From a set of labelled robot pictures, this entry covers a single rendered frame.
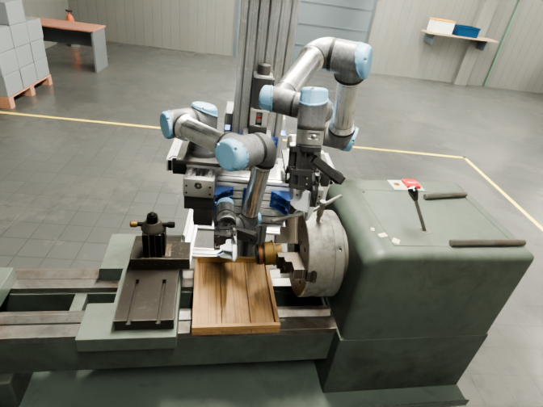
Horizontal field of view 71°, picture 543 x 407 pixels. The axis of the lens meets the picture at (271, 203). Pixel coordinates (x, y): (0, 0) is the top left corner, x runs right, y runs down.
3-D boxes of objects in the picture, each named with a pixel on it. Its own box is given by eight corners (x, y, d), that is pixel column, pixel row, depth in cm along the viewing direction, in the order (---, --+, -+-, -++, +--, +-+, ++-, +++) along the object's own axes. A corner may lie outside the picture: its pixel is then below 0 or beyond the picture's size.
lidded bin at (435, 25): (444, 32, 881) (448, 19, 867) (452, 35, 847) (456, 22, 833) (425, 29, 876) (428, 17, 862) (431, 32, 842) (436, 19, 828)
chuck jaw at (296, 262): (308, 250, 135) (316, 270, 124) (305, 262, 137) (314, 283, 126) (277, 250, 133) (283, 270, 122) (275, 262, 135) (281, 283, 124)
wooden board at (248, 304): (266, 263, 163) (267, 256, 161) (279, 333, 133) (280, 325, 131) (195, 263, 158) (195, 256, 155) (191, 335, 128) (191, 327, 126)
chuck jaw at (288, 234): (303, 243, 141) (303, 211, 142) (306, 243, 136) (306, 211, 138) (273, 243, 139) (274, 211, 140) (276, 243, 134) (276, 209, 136)
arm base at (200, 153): (189, 143, 186) (189, 123, 180) (220, 146, 187) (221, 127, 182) (184, 157, 173) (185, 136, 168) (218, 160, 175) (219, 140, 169)
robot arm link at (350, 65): (327, 132, 183) (337, 30, 137) (357, 140, 180) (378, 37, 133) (319, 150, 178) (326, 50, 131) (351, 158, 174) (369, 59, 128)
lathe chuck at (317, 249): (304, 250, 161) (320, 192, 142) (320, 314, 137) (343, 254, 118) (283, 250, 160) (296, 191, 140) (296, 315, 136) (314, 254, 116)
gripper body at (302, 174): (284, 185, 110) (288, 143, 107) (313, 186, 111) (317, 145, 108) (290, 190, 102) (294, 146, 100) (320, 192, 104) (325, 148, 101)
